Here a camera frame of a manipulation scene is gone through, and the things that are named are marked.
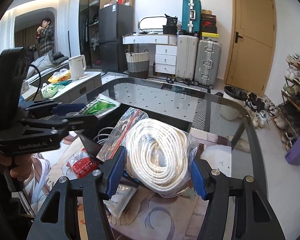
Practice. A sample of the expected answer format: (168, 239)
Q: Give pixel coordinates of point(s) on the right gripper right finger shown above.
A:
(254, 217)

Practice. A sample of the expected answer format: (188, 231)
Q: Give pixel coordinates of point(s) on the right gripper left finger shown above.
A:
(58, 215)

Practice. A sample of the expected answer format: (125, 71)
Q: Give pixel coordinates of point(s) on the red white balloon glue pack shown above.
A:
(81, 164)

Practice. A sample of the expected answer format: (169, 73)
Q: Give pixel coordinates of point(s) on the white medicine sachet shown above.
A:
(120, 199)

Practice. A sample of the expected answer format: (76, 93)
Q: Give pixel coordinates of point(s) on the green white medicine pack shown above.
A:
(100, 106)

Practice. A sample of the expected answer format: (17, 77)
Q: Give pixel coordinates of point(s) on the person's left hand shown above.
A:
(20, 167)

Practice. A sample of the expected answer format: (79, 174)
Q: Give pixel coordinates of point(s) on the beige slipper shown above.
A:
(243, 146)

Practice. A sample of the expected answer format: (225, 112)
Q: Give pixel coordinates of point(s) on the grey side cabinet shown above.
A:
(70, 92)

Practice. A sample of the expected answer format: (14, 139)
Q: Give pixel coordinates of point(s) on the white electric kettle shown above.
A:
(77, 66)

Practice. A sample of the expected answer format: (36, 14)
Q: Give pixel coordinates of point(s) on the person in plaid shirt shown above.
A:
(45, 37)

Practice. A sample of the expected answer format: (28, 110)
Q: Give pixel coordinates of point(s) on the wooden shoe rack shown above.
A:
(287, 120)

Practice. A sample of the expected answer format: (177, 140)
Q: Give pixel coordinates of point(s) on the woven laundry basket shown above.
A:
(138, 64)

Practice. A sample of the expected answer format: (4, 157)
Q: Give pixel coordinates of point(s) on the black refrigerator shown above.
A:
(115, 21)

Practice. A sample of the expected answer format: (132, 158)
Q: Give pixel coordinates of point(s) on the dark tall wardrobe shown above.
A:
(88, 24)

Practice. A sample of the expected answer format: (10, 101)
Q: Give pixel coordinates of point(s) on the silver suitcase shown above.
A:
(207, 63)

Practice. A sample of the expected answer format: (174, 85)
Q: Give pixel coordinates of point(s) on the white drawer desk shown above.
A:
(163, 50)

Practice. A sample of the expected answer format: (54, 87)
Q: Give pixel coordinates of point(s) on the black handbag on desk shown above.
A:
(170, 28)

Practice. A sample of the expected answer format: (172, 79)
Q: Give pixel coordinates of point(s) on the white suitcase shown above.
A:
(186, 57)

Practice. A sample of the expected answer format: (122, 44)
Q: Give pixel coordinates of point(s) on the wooden door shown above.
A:
(252, 45)

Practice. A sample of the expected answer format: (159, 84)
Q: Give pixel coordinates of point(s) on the stacked shoe boxes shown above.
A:
(208, 26)

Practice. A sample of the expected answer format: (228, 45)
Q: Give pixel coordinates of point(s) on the teal suitcase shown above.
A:
(191, 17)

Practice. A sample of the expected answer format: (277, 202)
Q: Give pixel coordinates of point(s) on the oval black frame mirror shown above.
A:
(152, 24)

